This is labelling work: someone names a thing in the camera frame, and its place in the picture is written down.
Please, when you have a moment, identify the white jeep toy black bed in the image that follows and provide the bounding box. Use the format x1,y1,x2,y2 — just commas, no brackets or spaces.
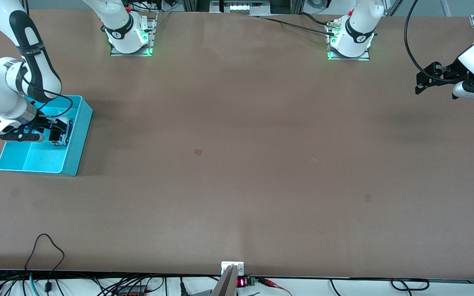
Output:
49,119,72,146

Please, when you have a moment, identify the turquoise plastic bin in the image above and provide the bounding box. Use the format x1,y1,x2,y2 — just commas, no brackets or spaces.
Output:
0,95,93,177

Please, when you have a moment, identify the black power strip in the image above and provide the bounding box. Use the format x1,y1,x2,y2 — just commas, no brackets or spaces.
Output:
116,285,149,296

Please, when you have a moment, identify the silver device with lights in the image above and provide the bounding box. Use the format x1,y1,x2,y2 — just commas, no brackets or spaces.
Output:
209,0,271,16

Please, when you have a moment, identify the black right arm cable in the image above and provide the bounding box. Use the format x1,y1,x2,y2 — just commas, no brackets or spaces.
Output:
20,68,74,120

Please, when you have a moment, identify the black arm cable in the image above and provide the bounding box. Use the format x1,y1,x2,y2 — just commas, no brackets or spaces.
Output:
404,0,441,83
20,68,74,120

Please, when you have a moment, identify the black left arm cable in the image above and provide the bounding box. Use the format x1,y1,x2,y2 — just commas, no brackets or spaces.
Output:
404,0,441,83

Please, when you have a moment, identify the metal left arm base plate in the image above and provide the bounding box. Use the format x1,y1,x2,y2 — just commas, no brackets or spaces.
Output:
326,21,372,62

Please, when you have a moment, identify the black looped cable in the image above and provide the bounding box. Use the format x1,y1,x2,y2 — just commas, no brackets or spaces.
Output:
24,233,65,293

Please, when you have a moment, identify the short black table cable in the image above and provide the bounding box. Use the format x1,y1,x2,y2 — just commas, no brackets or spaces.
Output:
298,12,333,27

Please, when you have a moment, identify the long black table cable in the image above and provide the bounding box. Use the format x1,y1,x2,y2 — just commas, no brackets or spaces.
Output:
257,16,336,36

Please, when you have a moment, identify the black coiled cable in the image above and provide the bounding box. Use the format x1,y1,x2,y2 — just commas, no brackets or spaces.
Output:
390,278,430,292

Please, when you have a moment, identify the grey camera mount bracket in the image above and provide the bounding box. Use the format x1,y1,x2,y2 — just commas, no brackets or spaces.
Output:
211,261,245,296

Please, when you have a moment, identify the red clip wire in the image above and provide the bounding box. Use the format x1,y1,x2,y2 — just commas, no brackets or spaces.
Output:
257,277,293,296

